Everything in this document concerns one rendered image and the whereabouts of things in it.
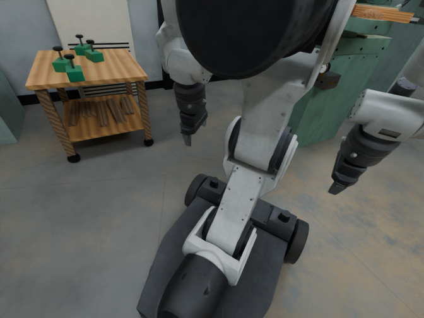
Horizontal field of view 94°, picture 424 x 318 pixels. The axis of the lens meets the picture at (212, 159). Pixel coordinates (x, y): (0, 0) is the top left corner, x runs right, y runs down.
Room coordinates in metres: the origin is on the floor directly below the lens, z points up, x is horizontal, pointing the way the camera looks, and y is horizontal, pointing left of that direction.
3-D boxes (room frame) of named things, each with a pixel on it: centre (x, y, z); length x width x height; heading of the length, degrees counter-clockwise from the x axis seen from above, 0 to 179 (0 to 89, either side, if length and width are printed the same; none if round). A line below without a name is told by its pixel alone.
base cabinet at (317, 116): (1.64, -0.74, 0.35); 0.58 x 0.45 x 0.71; 120
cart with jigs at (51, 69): (1.29, 0.84, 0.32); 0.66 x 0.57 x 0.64; 32
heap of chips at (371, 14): (1.28, -0.71, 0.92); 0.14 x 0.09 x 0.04; 120
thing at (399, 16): (1.46, -0.70, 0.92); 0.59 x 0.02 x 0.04; 30
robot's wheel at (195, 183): (0.70, 0.06, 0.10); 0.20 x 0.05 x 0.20; 155
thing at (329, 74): (1.28, -0.64, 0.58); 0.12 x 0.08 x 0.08; 120
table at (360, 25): (1.48, -0.57, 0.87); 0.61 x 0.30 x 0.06; 30
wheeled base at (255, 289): (0.37, -0.08, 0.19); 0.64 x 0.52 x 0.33; 155
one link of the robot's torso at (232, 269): (0.34, -0.07, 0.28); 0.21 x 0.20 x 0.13; 155
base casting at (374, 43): (1.64, -0.74, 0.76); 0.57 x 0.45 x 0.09; 120
